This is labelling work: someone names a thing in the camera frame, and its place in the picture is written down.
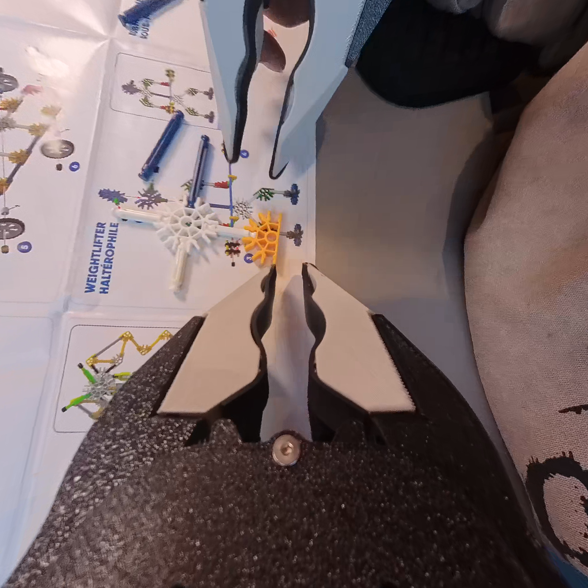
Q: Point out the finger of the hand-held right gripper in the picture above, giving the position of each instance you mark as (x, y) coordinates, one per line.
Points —
(326, 55)
(225, 55)

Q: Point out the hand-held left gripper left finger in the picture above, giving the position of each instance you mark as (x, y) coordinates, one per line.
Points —
(216, 363)

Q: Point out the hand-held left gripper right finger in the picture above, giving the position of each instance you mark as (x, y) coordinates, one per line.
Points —
(363, 363)

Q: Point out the blue plastic rod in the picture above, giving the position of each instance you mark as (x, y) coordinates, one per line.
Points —
(200, 165)
(142, 11)
(160, 147)

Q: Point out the orange fan-shaped connector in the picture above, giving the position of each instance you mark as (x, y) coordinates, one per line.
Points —
(266, 236)

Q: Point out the white snowflake connector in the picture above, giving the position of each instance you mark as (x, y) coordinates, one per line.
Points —
(188, 223)

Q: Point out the person's right hand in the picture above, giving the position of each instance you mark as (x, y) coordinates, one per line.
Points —
(280, 18)

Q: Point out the dark cloth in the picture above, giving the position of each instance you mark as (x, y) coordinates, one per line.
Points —
(436, 59)

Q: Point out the white printed instruction sheet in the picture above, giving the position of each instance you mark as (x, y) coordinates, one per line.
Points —
(92, 138)

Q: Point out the beige printed sweatshirt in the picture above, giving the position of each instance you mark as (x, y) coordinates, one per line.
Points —
(528, 275)

